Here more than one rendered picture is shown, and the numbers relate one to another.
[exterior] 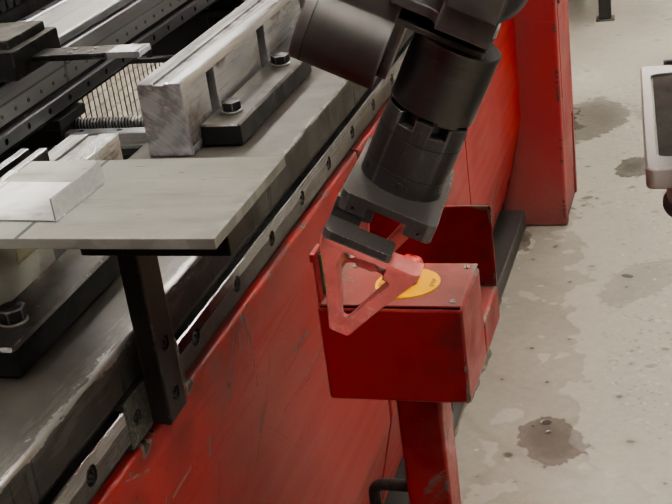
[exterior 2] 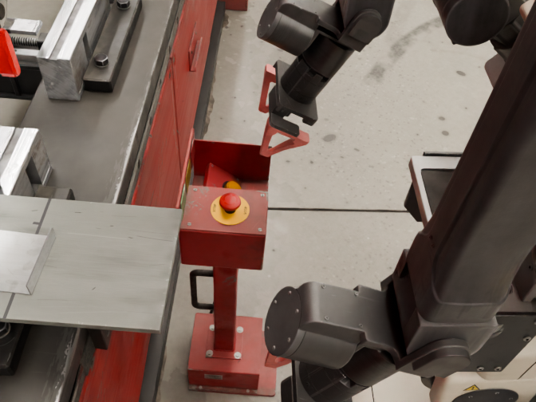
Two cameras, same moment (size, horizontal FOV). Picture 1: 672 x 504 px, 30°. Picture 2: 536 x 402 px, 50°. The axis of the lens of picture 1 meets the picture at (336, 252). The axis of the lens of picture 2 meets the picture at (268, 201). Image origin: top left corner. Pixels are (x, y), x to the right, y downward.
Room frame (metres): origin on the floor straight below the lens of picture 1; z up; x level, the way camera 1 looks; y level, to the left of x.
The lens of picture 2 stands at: (0.60, 0.10, 1.61)
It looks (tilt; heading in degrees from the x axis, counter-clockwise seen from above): 51 degrees down; 339
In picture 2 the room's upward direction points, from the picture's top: 6 degrees clockwise
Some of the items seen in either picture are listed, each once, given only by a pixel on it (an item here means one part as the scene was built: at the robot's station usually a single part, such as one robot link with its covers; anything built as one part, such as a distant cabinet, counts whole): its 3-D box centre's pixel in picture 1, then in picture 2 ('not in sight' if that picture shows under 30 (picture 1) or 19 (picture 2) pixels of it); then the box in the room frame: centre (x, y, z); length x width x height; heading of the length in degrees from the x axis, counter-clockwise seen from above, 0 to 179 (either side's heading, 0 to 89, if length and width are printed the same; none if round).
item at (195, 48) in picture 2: not in sight; (195, 46); (2.00, -0.16, 0.59); 0.15 x 0.02 x 0.07; 161
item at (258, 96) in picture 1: (259, 97); (115, 39); (1.64, 0.07, 0.89); 0.30 x 0.05 x 0.03; 161
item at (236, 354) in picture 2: not in sight; (225, 341); (1.28, -0.08, 0.13); 0.10 x 0.10 x 0.01; 71
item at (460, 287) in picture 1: (411, 288); (226, 199); (1.28, -0.08, 0.75); 0.20 x 0.16 x 0.18; 161
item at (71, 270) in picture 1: (69, 285); (27, 270); (1.11, 0.26, 0.89); 0.30 x 0.05 x 0.03; 161
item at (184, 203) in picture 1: (114, 200); (68, 258); (1.04, 0.19, 1.00); 0.26 x 0.18 x 0.01; 71
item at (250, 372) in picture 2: not in sight; (234, 352); (1.27, -0.11, 0.06); 0.25 x 0.20 x 0.12; 71
